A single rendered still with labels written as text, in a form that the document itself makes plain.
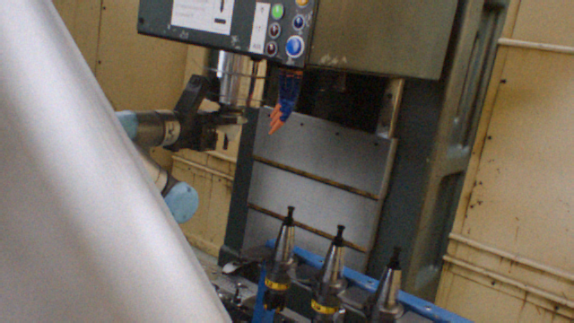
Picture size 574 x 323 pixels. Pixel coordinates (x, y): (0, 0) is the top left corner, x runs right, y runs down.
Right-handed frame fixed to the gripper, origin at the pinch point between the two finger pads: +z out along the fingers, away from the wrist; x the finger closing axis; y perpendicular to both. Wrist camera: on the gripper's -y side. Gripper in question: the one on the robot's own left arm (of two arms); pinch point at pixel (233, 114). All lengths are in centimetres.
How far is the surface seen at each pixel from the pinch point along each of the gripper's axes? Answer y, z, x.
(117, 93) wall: 14, 44, -100
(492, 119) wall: -4, 81, 39
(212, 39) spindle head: -17.6, -21.2, 10.2
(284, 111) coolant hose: -4.6, -4.4, 17.7
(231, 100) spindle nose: -4.4, -7.1, 5.0
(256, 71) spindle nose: -11.6, -3.3, 7.6
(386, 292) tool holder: 18, -18, 53
